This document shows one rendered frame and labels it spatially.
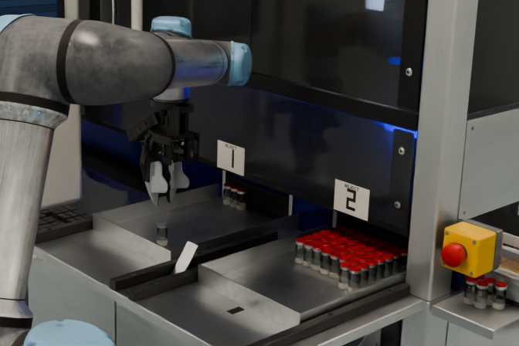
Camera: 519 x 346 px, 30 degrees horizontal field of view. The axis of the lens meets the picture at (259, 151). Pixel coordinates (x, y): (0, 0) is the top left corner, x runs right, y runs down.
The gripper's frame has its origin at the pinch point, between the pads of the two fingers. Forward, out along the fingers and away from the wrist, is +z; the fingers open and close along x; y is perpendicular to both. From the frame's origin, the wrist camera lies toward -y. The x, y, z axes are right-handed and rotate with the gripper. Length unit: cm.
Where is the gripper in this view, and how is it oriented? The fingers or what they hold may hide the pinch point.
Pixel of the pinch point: (161, 196)
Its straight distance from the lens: 191.5
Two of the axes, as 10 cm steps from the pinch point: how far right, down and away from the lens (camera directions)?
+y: 6.8, 2.3, -7.0
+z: -0.5, 9.6, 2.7
